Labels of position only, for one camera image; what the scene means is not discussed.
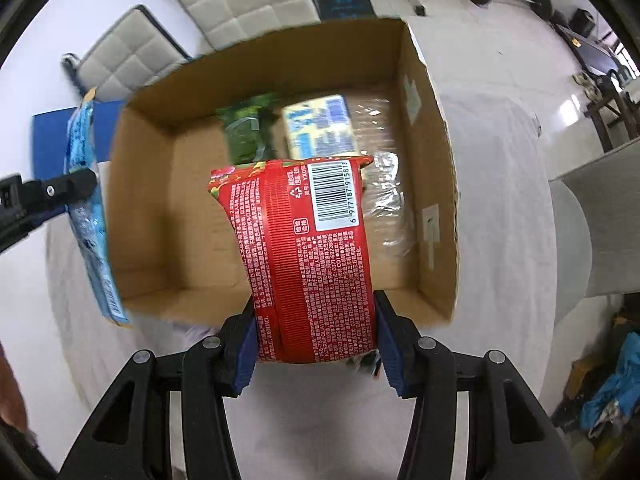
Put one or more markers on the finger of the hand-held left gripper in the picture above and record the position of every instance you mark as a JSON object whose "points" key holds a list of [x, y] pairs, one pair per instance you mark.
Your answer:
{"points": [[60, 189]]}

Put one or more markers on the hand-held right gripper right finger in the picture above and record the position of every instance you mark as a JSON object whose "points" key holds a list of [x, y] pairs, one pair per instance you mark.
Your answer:
{"points": [[392, 360]]}

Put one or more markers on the green snack packet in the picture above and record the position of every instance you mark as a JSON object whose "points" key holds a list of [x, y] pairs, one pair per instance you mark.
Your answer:
{"points": [[247, 132]]}

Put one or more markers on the blue plastic bag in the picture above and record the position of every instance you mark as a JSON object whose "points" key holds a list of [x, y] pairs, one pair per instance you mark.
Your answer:
{"points": [[617, 385]]}

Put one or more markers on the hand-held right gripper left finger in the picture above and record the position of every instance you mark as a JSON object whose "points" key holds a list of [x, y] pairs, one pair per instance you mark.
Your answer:
{"points": [[244, 360]]}

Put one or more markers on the cardboard box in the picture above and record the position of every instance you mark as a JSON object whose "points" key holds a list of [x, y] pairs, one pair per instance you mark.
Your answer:
{"points": [[280, 170]]}

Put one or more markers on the yellow and blue snack packet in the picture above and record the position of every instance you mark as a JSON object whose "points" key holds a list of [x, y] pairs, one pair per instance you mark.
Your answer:
{"points": [[322, 127]]}

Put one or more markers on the dark wooden table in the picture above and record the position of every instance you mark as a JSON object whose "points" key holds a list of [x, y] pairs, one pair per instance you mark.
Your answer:
{"points": [[595, 55]]}

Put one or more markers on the red snack packet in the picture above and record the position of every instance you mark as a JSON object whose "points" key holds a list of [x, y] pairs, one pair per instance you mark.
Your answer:
{"points": [[305, 260]]}

